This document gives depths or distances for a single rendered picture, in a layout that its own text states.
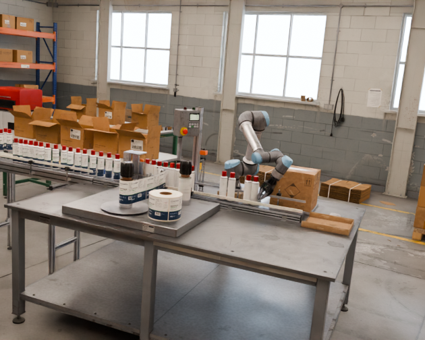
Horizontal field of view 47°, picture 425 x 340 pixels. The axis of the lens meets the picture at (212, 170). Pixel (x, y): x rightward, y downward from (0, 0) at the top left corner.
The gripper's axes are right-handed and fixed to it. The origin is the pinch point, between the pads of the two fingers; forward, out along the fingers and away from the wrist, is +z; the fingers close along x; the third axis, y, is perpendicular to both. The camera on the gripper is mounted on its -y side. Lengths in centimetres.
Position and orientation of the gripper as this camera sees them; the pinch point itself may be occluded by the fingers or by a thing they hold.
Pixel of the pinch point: (260, 197)
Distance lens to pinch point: 338.6
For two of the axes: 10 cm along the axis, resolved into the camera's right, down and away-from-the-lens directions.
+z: -5.3, 7.7, 3.6
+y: -3.9, 1.6, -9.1
